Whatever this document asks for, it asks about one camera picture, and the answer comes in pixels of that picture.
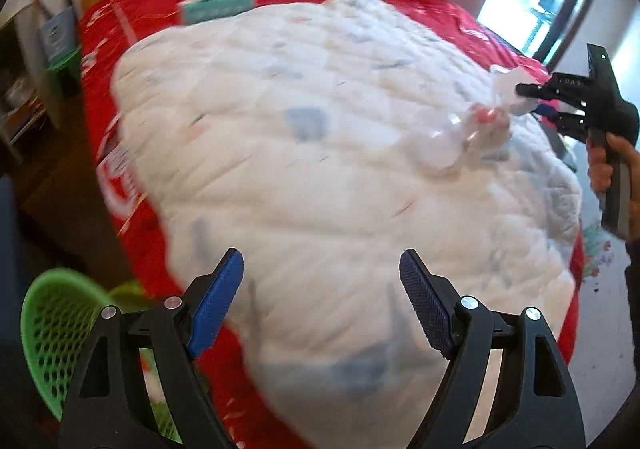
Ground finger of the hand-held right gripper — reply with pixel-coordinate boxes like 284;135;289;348
534;101;592;146
515;72;593;104

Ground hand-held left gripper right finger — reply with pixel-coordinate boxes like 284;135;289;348
399;249;586;449

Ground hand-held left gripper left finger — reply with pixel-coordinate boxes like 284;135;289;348
59;248;246;449

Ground clear plastic bag red contents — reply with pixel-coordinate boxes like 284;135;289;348
405;65;540;176

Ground green plastic basket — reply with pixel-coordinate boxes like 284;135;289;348
20;268;186;446

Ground person's right hand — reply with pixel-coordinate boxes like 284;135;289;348
586;131;640;231

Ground yellow-green basket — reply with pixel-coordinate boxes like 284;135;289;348
107;279;157;307

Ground white quilted mat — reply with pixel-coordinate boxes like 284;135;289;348
111;0;585;449

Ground blue chair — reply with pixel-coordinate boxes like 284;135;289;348
0;176;31;290

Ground green plastic stool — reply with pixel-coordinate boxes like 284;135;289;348
45;46;84;97

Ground teal dotted tissue pack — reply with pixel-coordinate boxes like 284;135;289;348
179;0;259;28

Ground grey desk with shelves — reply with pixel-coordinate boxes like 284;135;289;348
0;0;57;164

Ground blue paper bag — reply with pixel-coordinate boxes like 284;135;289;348
37;9;77;64

